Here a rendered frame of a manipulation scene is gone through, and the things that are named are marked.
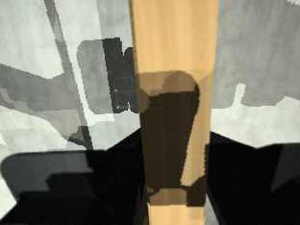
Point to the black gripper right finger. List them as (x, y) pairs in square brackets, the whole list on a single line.
[(246, 184)]

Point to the tan wooden board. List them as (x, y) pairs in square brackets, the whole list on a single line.
[(174, 48)]

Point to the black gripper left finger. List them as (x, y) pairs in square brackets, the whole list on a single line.
[(114, 176)]

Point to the tan wooden block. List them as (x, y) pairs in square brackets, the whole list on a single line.
[(144, 214)]

